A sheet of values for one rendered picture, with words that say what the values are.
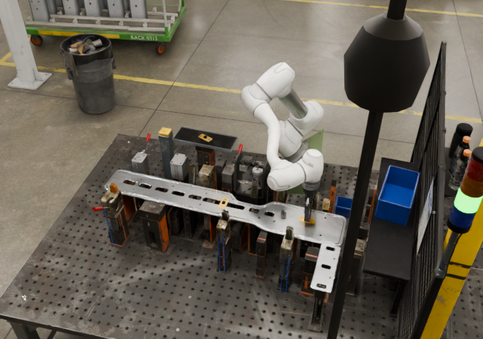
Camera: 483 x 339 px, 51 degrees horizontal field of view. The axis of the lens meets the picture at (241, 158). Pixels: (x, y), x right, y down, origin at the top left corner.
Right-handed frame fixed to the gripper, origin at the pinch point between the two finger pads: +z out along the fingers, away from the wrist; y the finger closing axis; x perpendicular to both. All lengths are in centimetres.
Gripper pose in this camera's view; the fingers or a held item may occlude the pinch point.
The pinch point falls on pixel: (307, 215)
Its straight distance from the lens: 268.7
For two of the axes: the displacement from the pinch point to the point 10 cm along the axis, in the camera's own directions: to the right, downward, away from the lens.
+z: 0.1, 7.9, 6.2
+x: 9.5, 1.8, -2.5
